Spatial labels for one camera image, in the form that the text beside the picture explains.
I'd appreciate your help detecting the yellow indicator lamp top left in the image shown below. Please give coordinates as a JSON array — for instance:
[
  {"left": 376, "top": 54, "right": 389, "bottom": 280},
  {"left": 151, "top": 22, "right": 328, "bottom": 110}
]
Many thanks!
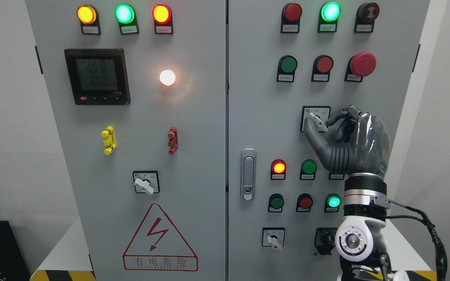
[{"left": 77, "top": 5, "right": 101, "bottom": 35}]

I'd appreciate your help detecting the green indicator lamp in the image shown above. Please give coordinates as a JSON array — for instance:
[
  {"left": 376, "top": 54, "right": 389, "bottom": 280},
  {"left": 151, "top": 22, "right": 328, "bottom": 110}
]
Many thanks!
[
  {"left": 115, "top": 4, "right": 139, "bottom": 34},
  {"left": 299, "top": 159, "right": 317, "bottom": 180},
  {"left": 317, "top": 1, "right": 341, "bottom": 33}
]

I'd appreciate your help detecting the green push button upper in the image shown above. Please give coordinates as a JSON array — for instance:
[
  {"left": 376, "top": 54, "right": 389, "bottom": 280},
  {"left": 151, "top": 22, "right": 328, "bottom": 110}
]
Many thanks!
[{"left": 276, "top": 55, "right": 298, "bottom": 82}]

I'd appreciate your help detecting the lit green push button lower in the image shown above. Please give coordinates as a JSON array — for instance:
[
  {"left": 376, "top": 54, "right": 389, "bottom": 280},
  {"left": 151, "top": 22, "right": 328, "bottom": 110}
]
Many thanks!
[{"left": 324, "top": 193, "right": 342, "bottom": 213}]

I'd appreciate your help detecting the red electrical hazard warning sticker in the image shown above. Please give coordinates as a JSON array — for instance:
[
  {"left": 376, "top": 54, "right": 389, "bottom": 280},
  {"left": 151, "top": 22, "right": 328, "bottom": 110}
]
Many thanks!
[{"left": 123, "top": 203, "right": 198, "bottom": 272}]

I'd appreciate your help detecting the yellow terminal clip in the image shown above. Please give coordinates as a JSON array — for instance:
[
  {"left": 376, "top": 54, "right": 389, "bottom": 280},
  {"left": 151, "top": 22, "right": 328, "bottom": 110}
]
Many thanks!
[{"left": 101, "top": 126, "right": 116, "bottom": 155}]

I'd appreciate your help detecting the red push button lower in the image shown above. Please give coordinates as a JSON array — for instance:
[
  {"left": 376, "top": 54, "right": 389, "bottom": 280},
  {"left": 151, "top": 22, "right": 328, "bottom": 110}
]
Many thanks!
[{"left": 295, "top": 193, "right": 314, "bottom": 212}]

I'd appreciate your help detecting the gray rotary switch left door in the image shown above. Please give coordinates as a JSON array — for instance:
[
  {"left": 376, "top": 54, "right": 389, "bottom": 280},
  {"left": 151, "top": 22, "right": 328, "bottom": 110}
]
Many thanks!
[{"left": 132, "top": 171, "right": 160, "bottom": 195}]

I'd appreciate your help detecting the black rotary selector switch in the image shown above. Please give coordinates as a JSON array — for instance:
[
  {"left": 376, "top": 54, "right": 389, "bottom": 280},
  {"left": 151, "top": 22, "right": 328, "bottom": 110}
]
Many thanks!
[{"left": 314, "top": 228, "right": 338, "bottom": 255}]

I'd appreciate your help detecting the green indicator lamp middle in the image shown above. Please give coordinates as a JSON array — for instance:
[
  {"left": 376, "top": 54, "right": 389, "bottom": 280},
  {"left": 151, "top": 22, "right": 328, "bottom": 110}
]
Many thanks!
[{"left": 299, "top": 159, "right": 317, "bottom": 180}]

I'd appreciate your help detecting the gray robotic hand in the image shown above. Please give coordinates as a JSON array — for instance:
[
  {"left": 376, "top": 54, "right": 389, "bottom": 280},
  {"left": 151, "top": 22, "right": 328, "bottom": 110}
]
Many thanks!
[{"left": 304, "top": 105, "right": 391, "bottom": 178}]

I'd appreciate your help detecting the red push button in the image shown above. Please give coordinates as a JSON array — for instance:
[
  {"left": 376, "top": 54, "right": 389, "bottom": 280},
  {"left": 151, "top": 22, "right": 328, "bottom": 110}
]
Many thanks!
[
  {"left": 295, "top": 193, "right": 314, "bottom": 212},
  {"left": 311, "top": 55, "right": 334, "bottom": 82}
]

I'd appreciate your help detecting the lit red indicator lamp middle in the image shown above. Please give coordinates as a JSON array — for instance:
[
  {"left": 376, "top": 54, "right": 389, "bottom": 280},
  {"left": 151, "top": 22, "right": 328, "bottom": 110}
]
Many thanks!
[{"left": 270, "top": 159, "right": 286, "bottom": 180}]

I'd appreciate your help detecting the black digital power meter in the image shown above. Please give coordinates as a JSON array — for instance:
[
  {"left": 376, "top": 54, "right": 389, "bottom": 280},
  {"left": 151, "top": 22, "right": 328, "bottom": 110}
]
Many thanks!
[{"left": 64, "top": 48, "right": 130, "bottom": 105}]

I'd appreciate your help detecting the red push button upper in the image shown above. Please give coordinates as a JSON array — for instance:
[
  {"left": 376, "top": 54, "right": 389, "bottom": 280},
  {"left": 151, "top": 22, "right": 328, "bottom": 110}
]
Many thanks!
[{"left": 311, "top": 55, "right": 334, "bottom": 82}]

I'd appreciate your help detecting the red indicator lamp top left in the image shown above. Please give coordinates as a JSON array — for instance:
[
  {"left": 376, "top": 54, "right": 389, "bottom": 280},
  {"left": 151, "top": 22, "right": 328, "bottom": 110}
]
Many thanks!
[{"left": 152, "top": 4, "right": 173, "bottom": 34}]

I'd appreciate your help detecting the red emergency stop button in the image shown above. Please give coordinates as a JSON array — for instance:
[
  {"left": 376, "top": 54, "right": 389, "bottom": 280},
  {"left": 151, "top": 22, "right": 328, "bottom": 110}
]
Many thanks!
[{"left": 344, "top": 52, "right": 377, "bottom": 82}]

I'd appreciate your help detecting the dark red indicator lamp top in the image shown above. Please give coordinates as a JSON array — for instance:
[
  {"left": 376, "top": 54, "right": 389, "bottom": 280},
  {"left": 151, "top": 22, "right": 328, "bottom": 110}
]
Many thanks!
[{"left": 280, "top": 2, "right": 302, "bottom": 34}]

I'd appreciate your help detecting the dark red buzzer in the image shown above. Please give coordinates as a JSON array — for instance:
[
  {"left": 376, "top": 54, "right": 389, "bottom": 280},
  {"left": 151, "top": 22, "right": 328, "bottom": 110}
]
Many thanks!
[{"left": 354, "top": 2, "right": 380, "bottom": 33}]

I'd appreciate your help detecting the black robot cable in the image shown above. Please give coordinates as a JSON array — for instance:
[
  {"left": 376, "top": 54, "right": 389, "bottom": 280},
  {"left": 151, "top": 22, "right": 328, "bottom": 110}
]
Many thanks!
[{"left": 385, "top": 199, "right": 448, "bottom": 281}]

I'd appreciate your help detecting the red terminal clip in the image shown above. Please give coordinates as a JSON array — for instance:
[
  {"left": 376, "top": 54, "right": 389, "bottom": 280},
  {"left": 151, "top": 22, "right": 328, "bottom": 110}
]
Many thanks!
[{"left": 167, "top": 126, "right": 179, "bottom": 155}]

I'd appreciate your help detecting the gray left cabinet door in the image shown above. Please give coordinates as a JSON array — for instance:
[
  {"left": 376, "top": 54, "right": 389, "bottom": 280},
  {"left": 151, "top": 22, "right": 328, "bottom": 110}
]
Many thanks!
[{"left": 26, "top": 0, "right": 227, "bottom": 281}]

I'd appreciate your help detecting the green indicator lamp top right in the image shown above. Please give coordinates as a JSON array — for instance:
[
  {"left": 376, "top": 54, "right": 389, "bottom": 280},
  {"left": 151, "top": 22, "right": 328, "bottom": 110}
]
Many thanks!
[{"left": 317, "top": 1, "right": 341, "bottom": 33}]

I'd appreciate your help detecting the silver cabinet door handle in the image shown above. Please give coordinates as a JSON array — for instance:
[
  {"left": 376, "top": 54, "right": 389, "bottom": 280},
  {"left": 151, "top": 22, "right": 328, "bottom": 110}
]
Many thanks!
[{"left": 240, "top": 149, "right": 257, "bottom": 201}]

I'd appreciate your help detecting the gray rotary switch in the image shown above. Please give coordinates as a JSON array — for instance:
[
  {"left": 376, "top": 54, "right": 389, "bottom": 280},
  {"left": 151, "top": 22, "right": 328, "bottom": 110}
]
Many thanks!
[
  {"left": 261, "top": 227, "right": 285, "bottom": 252},
  {"left": 300, "top": 105, "right": 331, "bottom": 133}
]

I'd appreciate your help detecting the white glowing indicator lamp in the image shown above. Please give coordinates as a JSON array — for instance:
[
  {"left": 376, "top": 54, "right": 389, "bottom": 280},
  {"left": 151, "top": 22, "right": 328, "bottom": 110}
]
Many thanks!
[{"left": 159, "top": 69, "right": 176, "bottom": 87}]

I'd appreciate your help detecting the gray right cabinet door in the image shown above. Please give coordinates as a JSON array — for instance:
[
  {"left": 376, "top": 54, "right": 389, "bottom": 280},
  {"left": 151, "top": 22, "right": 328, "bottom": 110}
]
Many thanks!
[{"left": 228, "top": 0, "right": 430, "bottom": 281}]

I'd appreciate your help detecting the green indicator lamp top left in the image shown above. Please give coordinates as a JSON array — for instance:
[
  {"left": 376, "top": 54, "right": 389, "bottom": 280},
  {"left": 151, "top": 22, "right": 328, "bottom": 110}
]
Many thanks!
[{"left": 115, "top": 4, "right": 139, "bottom": 34}]

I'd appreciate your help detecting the gray cabinet door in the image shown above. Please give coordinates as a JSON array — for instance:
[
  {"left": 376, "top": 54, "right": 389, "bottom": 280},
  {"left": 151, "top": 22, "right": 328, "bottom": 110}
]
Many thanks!
[
  {"left": 26, "top": 0, "right": 227, "bottom": 281},
  {"left": 228, "top": 0, "right": 430, "bottom": 281}
]

